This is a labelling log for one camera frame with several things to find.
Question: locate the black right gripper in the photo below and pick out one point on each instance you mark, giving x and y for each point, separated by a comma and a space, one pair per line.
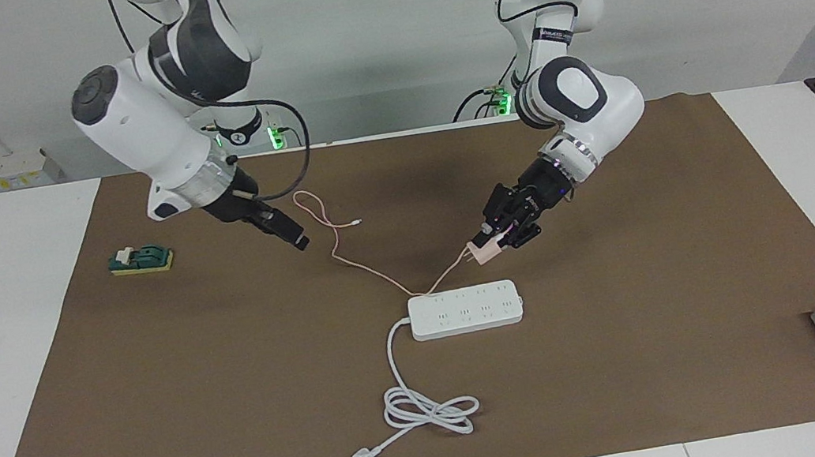
240, 200

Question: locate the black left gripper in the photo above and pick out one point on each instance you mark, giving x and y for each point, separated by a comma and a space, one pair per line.
542, 190

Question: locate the pink wall charger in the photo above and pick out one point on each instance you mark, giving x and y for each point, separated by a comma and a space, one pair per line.
486, 251

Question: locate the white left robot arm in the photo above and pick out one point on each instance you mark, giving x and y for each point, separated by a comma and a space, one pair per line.
580, 93

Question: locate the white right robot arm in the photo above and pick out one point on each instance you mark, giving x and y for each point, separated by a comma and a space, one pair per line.
139, 131

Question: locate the white power strip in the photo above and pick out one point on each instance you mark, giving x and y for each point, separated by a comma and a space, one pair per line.
467, 312

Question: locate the brown table mat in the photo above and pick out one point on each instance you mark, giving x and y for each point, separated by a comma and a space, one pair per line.
632, 348

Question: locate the white box yellow labels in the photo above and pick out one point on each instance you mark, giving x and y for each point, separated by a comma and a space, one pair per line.
16, 168

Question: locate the green knife switch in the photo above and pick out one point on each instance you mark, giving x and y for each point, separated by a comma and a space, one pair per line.
148, 257

